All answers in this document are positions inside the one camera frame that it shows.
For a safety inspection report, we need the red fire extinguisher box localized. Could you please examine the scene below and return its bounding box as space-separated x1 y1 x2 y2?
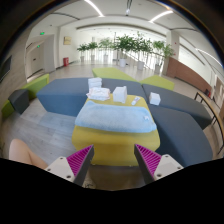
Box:
63 57 69 67

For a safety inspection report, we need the green sofa in back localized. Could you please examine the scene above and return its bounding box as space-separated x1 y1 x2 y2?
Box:
91 67 175 92

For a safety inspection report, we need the person's bare knee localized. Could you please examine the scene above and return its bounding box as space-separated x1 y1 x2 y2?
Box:
9 139 48 169

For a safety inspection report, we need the dark grey cube stool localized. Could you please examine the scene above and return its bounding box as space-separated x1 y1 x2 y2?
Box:
9 89 29 114

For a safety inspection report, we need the white tissue box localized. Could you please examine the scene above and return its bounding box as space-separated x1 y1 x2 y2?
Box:
113 86 127 103

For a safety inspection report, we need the blue-grey right sofa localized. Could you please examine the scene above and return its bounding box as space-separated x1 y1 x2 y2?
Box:
142 84 213 167

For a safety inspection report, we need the potted plant in centre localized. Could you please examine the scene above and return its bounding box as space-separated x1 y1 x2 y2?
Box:
114 35 135 67

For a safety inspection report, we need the small white box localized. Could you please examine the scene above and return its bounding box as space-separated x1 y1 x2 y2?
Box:
149 92 161 106

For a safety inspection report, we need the white remote-like object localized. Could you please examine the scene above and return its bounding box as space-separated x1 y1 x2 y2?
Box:
131 96 140 106

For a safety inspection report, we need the blue-grey left sofa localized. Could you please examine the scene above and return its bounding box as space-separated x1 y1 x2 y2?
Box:
37 78 147 116

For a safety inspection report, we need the potted plant at left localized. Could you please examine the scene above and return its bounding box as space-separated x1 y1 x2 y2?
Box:
77 43 88 62

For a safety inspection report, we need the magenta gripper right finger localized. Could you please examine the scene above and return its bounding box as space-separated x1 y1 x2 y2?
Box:
134 144 183 184

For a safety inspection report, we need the yellow ottoman table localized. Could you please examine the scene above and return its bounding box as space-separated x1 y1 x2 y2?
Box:
72 95 160 166

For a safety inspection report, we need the light blue towel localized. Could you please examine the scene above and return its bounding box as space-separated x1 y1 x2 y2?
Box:
75 101 157 133

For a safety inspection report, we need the potted plant at right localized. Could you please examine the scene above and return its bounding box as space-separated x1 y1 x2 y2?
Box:
152 41 174 74

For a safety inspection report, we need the framed wall picture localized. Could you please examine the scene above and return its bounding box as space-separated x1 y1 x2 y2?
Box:
63 36 72 45

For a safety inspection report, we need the white crumpled cloth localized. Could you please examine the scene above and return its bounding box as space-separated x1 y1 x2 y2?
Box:
87 87 110 101

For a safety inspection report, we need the blue-grey sofa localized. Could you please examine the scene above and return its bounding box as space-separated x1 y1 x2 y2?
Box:
142 84 213 167
37 78 147 116

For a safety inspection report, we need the potted plant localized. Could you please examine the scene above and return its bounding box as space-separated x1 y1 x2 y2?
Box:
114 35 135 67
152 41 174 74
77 43 88 62

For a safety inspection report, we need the green bench at left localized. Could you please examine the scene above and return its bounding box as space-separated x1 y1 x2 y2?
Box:
1 74 49 118

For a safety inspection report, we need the wooden chair frame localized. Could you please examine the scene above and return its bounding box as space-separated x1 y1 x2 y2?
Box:
194 92 224 155

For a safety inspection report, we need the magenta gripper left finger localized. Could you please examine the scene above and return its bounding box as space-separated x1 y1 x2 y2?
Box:
46 145 94 186

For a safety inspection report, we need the folded white towel stack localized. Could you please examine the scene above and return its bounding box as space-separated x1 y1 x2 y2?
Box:
88 77 102 88

